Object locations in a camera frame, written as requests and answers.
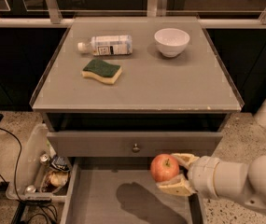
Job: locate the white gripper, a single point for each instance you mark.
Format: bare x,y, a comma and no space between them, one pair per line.
202,174

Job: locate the red apple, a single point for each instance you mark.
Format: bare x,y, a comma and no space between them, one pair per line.
164,167

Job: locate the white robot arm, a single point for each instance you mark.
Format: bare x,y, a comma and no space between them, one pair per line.
242,183

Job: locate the round metal drawer knob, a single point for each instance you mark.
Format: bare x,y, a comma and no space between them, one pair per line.
135,148

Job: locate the open grey middle drawer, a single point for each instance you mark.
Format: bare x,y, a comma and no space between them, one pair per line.
122,191

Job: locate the grey drawer cabinet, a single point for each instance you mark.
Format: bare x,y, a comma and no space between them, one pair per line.
191,92

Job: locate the grey top drawer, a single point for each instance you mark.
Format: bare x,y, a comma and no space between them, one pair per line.
132,144

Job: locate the crumpled snack bag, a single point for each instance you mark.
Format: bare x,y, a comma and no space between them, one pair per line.
56,175

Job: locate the white ceramic bowl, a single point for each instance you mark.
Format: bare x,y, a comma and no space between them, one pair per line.
170,42

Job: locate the green yellow sponge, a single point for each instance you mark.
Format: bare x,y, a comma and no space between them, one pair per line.
102,71

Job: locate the silver can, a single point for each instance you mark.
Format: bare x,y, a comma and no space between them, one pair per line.
44,159

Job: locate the clear plastic storage bin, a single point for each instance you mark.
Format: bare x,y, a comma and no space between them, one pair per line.
30,172

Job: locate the clear plastic bottle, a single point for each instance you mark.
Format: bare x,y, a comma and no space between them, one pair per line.
107,45

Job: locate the metal railing frame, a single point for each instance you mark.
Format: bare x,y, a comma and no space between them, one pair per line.
58,13

